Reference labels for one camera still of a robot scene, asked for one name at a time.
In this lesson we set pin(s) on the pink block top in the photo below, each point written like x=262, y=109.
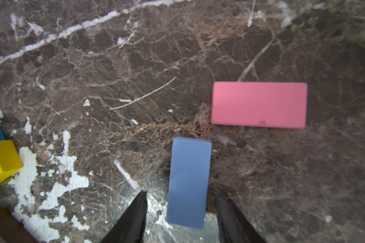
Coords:
x=260, y=104

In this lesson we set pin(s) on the blue block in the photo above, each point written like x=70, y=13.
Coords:
x=188, y=183

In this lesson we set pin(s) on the dark brown block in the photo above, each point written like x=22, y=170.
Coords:
x=11, y=231

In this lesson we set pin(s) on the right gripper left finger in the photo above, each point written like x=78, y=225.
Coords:
x=130, y=227

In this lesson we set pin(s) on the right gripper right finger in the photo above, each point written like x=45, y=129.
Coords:
x=233, y=225

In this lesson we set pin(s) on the yellow block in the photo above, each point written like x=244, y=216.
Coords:
x=10, y=161

